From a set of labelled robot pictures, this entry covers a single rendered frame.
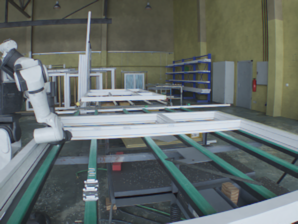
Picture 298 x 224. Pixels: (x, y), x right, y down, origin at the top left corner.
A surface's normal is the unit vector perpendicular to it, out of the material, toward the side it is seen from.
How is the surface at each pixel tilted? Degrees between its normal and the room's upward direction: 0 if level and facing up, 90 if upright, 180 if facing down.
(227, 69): 90
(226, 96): 90
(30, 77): 58
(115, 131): 90
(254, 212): 0
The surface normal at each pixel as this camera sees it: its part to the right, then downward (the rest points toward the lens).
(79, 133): 0.22, 0.15
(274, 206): 0.00, -0.99
